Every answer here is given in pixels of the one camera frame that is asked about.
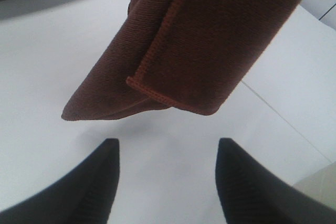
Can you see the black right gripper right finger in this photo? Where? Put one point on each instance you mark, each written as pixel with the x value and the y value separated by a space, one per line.
pixel 250 193

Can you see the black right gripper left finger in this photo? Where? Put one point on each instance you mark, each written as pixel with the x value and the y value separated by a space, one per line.
pixel 84 195

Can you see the brown towel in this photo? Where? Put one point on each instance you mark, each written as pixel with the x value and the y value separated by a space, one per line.
pixel 185 54

